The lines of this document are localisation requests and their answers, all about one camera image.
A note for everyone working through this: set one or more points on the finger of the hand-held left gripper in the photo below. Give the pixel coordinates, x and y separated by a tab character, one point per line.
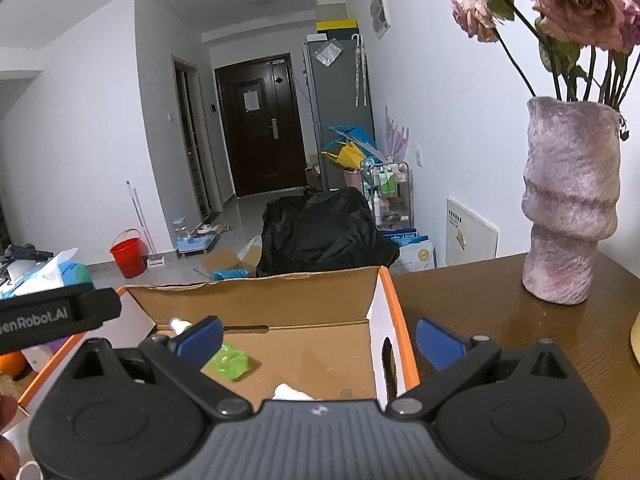
100	307

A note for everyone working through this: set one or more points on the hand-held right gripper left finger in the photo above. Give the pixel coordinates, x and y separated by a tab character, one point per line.
200	340

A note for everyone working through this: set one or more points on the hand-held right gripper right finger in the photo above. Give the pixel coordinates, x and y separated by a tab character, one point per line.
440	342

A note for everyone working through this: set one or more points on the green spray bottle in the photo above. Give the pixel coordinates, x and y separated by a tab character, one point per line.
230	360

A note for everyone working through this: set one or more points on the white spray bottle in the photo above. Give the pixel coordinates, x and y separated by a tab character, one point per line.
292	393

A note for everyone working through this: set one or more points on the red cardboard box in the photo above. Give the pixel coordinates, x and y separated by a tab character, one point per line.
310	340

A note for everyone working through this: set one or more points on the person's left hand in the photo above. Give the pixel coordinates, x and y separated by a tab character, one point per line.
7	412

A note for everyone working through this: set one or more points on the purple tissue pack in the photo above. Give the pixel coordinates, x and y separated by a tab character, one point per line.
45	355

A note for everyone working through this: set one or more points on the orange fruit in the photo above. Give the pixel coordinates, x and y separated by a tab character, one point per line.
11	364

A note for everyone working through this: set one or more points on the blue tissue pack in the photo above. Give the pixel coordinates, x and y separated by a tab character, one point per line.
45	272

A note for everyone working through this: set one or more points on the red bucket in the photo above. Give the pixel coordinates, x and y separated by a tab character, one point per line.
129	257

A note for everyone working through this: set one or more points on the open brown cardboard box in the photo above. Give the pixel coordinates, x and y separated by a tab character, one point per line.
222	262

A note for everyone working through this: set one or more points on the blue white sack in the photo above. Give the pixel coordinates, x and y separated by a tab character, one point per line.
415	252

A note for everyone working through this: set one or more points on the blue pet feeder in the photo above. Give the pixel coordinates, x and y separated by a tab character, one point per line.
192	242

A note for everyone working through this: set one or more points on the white flat panel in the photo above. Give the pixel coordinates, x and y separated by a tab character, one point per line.
472	235

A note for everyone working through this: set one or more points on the trolley with bottles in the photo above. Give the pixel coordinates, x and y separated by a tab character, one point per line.
387	195

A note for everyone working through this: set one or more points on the large black bag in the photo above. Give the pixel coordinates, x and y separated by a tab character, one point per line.
320	235

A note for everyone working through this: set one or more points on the pink bin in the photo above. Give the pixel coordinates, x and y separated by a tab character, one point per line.
351	179

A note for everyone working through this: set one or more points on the pink ceramic vase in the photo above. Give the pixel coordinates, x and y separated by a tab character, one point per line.
570	200

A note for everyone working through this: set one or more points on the dark brown door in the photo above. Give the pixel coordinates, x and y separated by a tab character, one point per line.
260	150

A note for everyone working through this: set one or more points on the cardboard boxes by door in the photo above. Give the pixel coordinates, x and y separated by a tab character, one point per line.
313	175

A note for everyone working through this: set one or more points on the paper sheet on door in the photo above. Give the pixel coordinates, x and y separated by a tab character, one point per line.
251	101

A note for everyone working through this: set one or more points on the grey refrigerator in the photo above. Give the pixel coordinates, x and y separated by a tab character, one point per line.
335	100

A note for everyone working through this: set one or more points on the folded white umbrellas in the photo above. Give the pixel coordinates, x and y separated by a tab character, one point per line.
360	70

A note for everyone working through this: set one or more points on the clear plastic bag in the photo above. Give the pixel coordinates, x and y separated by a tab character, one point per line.
330	54

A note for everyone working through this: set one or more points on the yellow black box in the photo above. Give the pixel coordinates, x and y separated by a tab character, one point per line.
337	27

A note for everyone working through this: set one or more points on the dried pink roses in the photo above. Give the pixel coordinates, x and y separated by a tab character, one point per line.
580	5

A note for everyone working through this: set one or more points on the white wall outlet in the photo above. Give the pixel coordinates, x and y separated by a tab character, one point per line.
419	155

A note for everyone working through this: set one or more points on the side doorway frame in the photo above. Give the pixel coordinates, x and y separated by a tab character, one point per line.
192	135

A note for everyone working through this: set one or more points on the purple wall decoration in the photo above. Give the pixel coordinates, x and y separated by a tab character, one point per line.
396	135

